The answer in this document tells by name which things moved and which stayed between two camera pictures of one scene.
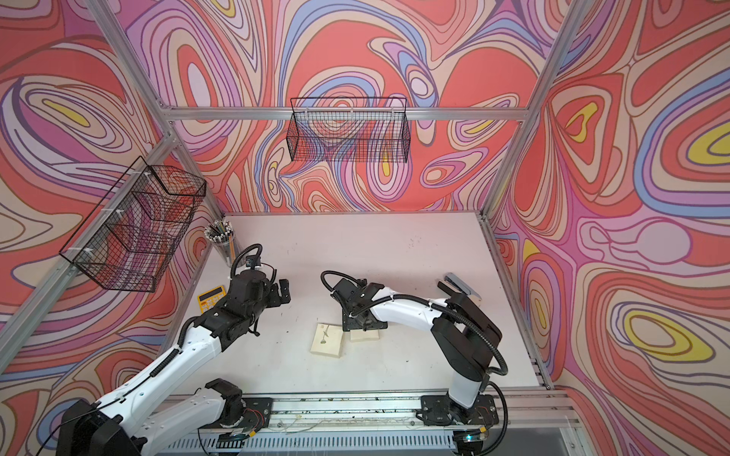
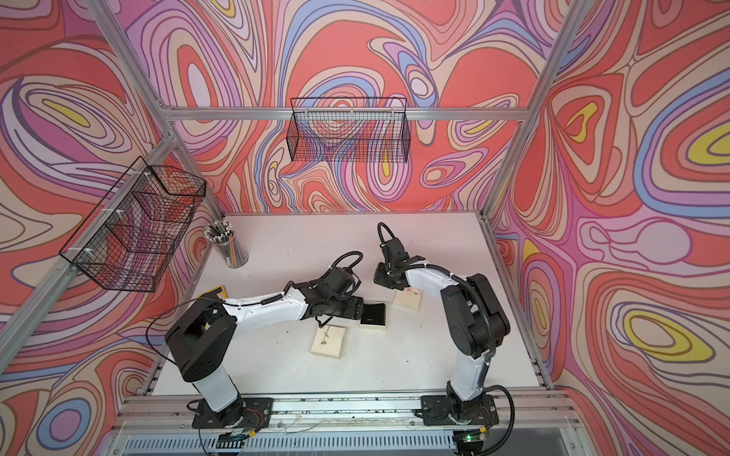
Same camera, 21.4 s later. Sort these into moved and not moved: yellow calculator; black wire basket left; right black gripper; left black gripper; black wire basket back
Moved: right black gripper; left black gripper
Not moved: black wire basket back; black wire basket left; yellow calculator
